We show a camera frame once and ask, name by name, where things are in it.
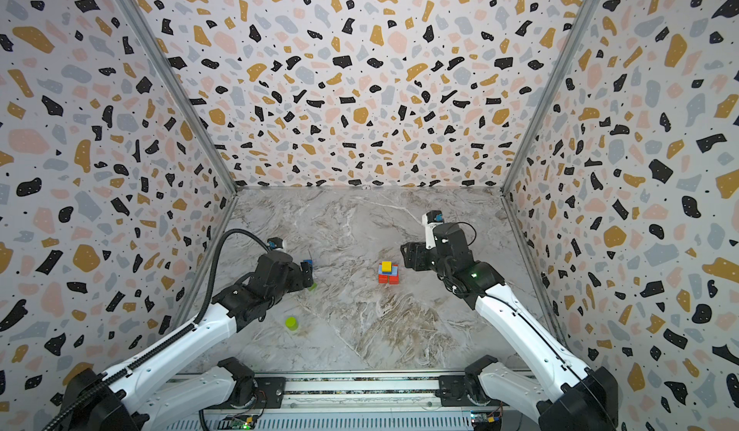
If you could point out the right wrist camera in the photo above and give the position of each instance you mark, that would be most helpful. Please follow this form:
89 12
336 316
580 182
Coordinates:
430 220

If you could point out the right wall corner aluminium post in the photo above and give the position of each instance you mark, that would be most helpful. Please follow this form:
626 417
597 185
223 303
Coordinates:
559 72

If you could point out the light blue rectangular block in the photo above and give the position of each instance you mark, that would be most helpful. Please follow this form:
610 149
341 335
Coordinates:
387 269

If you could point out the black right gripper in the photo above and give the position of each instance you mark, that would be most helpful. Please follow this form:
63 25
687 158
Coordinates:
418 255

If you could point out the green cylinder block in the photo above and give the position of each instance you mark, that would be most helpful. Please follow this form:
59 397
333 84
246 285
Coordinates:
292 323

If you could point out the left wall corner aluminium post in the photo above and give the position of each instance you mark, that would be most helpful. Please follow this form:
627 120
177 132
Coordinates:
158 58

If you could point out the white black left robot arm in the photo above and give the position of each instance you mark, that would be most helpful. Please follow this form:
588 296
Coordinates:
128 395

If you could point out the wall corner aluminium post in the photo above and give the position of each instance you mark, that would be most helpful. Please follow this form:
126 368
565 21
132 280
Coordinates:
158 58
559 72

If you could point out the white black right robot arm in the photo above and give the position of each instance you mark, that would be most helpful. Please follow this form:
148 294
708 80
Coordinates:
519 327

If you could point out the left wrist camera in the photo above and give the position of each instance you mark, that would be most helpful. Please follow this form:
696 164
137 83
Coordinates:
276 243

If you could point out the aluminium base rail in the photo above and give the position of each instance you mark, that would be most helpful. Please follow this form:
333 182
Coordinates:
360 400

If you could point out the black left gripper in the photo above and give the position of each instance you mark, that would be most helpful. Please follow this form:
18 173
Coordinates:
299 282

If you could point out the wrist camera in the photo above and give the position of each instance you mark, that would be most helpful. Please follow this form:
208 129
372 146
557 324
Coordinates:
430 220
276 243

